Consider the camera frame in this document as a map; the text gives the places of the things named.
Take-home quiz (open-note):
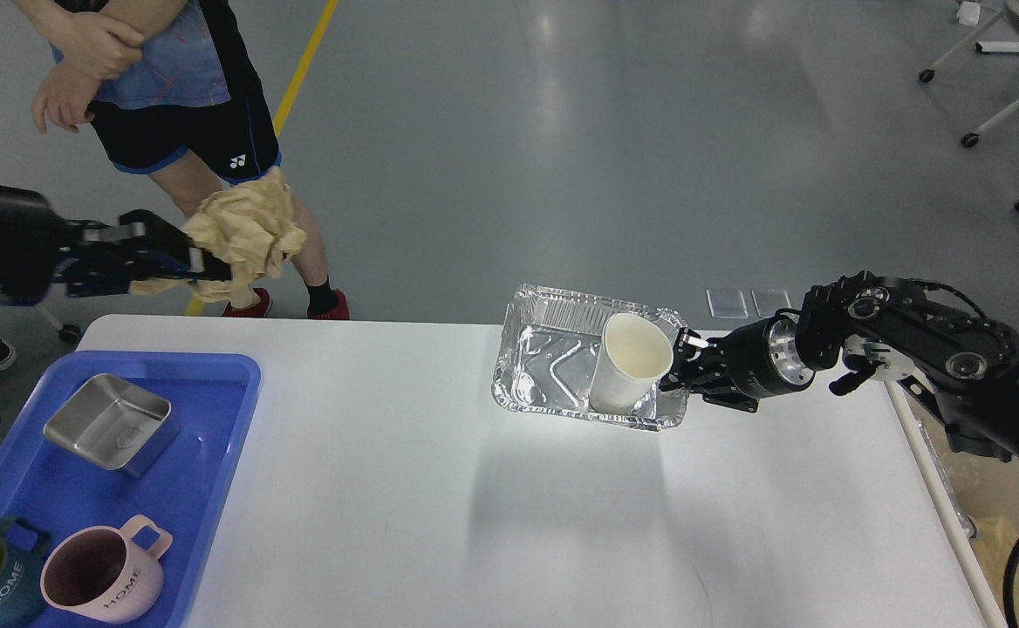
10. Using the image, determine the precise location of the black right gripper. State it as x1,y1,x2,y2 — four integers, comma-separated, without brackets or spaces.
660,317,814,413

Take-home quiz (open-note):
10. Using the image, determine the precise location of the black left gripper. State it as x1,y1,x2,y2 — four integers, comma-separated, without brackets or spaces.
0,186,233,306

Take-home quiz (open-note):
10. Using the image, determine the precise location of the white paper cup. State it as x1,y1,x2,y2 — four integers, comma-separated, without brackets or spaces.
588,311,673,414

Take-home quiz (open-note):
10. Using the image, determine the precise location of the brown paper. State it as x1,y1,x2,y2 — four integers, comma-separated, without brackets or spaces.
129,167,306,303

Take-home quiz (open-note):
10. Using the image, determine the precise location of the aluminium foil tray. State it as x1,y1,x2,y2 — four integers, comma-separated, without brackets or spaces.
492,283,688,432

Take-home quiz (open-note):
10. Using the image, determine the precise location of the square stainless steel tin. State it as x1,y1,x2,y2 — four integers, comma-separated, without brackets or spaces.
43,373,180,480

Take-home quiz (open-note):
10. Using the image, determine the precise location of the pink home mug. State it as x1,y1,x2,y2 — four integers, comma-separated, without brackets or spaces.
39,515,174,625

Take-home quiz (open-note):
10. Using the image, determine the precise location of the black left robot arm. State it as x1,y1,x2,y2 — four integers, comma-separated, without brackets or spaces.
0,186,231,307

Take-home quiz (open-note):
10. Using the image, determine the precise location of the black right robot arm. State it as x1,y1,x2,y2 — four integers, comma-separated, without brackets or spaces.
660,271,1019,627

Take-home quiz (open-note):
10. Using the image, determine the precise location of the person in patterned shirt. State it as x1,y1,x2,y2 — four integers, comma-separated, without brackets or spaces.
12,0,352,320

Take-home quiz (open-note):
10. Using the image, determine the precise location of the white wheeled chair base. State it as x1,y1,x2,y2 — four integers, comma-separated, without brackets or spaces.
918,0,1019,215

